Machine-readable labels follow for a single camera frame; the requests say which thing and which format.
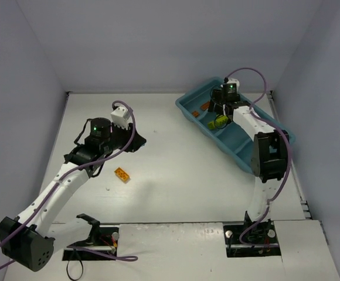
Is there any green rectangular lego brick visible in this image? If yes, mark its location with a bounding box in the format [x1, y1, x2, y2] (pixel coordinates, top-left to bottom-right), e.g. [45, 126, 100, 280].
[207, 121, 216, 130]

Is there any teal divided plastic tray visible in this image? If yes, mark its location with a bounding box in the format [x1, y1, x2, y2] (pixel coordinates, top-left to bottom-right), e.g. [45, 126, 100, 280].
[175, 77, 295, 174]

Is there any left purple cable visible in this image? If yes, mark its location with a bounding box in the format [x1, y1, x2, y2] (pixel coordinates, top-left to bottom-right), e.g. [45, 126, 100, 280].
[0, 100, 138, 270]

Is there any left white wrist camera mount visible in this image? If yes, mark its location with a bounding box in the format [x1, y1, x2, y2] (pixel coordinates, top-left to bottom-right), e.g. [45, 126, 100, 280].
[111, 106, 131, 130]

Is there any small green square lego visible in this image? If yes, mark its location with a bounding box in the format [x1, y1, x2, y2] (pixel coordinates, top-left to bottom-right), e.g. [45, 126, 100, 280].
[215, 115, 229, 126]

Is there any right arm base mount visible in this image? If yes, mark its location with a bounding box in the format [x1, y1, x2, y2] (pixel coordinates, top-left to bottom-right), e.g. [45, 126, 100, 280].
[223, 221, 281, 258]

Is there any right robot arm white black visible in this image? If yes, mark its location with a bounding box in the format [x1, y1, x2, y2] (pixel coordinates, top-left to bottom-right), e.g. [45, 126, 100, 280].
[208, 79, 290, 231]

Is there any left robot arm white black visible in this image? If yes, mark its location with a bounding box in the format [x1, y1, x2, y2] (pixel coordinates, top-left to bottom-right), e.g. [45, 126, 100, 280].
[0, 118, 147, 272]

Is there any orange yellow lego brick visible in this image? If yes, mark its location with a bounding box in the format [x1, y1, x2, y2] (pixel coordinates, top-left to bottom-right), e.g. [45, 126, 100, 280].
[114, 167, 130, 183]

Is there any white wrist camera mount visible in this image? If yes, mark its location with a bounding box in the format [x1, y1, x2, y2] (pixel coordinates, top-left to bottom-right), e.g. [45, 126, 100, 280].
[224, 77, 240, 89]
[111, 106, 131, 130]

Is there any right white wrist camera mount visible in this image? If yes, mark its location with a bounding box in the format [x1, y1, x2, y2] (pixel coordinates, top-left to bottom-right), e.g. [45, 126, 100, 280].
[224, 77, 240, 89]

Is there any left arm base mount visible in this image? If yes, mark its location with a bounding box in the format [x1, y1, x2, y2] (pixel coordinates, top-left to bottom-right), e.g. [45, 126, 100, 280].
[62, 214, 119, 261]

